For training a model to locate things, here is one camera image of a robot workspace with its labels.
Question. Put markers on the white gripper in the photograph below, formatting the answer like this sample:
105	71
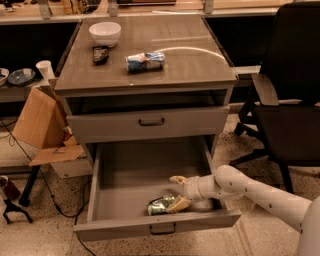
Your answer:
191	188

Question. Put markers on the crushed green can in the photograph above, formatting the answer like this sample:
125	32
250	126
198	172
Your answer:
158	206

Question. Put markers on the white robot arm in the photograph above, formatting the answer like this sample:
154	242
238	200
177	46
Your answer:
227	182

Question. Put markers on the open grey middle drawer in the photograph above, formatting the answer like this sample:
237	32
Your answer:
128	175

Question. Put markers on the grey top drawer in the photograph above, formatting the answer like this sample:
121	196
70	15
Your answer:
139	125

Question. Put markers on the grey drawer cabinet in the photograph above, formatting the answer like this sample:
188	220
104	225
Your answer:
166	78

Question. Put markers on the blue white can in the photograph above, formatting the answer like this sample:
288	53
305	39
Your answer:
145	61

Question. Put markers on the black office chair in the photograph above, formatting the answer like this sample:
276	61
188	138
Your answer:
282	107

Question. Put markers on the brown cardboard box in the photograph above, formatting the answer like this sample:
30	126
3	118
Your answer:
42	124

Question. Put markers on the black table leg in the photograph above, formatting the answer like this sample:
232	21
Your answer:
24	199

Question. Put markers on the small black chip bag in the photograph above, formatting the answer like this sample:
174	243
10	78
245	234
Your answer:
100	54

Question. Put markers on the small black tripod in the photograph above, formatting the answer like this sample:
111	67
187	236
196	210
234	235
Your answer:
10	192

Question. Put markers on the white bowl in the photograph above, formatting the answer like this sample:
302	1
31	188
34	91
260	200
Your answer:
105	33

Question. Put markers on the white paper cup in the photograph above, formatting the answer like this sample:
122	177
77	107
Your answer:
45	68

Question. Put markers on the dark blue plate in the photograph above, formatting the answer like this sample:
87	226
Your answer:
21	77

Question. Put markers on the grey bowl at edge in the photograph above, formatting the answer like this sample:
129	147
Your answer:
4	73

